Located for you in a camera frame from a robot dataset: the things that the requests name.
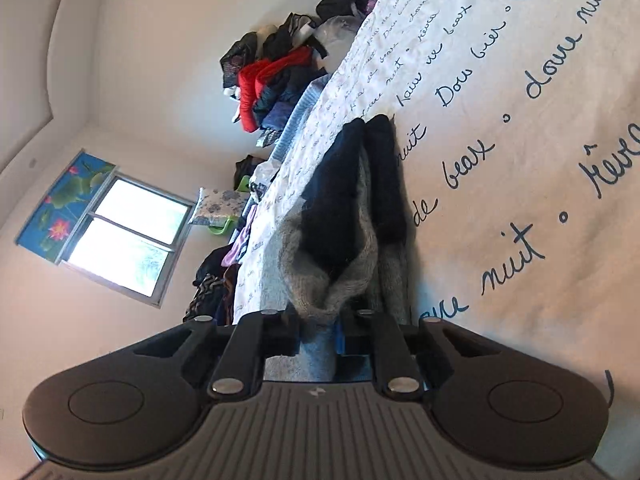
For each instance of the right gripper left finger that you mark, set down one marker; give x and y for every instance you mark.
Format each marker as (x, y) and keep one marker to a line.
(257, 337)

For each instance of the floral white pillow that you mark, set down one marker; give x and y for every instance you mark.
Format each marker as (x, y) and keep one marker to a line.
(215, 207)

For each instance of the black white zigzag garment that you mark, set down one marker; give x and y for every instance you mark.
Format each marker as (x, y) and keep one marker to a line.
(208, 300)

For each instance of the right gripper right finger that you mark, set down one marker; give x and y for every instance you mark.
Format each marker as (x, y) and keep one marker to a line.
(378, 336)

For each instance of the aluminium sliding window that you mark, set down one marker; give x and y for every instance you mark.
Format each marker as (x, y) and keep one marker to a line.
(129, 238)

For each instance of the lotus flower poster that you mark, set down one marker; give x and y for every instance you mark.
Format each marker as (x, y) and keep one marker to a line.
(51, 225)

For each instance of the pile of dark clothes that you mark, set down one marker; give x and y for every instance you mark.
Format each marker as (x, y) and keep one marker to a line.
(330, 41)

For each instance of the white plastic bag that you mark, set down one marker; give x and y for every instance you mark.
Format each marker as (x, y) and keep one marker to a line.
(262, 178)

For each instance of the grey sweater navy sleeves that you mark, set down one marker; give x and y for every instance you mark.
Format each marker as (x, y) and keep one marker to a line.
(342, 247)

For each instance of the light blue knitted blanket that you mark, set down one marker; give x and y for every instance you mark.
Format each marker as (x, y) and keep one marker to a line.
(297, 121)

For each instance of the black backpack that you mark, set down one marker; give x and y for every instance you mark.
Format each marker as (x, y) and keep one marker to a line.
(327, 9)

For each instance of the white script-print bedspread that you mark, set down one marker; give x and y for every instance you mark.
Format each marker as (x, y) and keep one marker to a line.
(517, 136)

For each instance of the red puffer jacket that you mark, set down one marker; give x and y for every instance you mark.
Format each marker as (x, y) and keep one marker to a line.
(254, 77)

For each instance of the purple garment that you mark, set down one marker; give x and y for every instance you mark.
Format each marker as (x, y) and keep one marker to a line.
(240, 244)

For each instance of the brown garment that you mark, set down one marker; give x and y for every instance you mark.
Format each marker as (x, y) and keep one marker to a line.
(230, 289)

